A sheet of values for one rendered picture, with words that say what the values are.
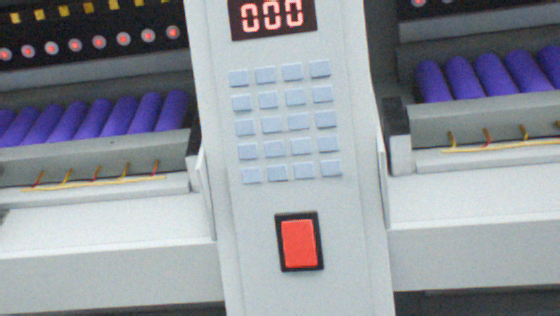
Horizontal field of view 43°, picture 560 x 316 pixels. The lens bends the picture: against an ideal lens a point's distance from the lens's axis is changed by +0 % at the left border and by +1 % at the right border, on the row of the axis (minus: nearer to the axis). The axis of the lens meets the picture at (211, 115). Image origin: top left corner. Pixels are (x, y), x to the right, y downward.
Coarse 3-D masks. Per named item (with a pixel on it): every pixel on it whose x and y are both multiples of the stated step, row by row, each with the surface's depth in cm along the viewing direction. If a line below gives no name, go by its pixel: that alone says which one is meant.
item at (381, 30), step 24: (0, 0) 61; (24, 0) 60; (384, 0) 55; (384, 24) 56; (552, 24) 54; (384, 48) 56; (168, 72) 59; (384, 72) 56; (120, 312) 64; (144, 312) 63; (408, 312) 59
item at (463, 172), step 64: (448, 0) 51; (512, 0) 51; (448, 64) 50; (512, 64) 48; (384, 128) 45; (448, 128) 43; (512, 128) 43; (384, 192) 37; (448, 192) 40; (512, 192) 39; (448, 256) 38; (512, 256) 38
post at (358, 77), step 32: (192, 0) 38; (352, 0) 36; (192, 32) 38; (352, 32) 37; (352, 64) 37; (352, 96) 37; (224, 160) 39; (224, 192) 39; (224, 224) 39; (384, 224) 38; (224, 256) 40; (384, 256) 38; (224, 288) 40; (384, 288) 39
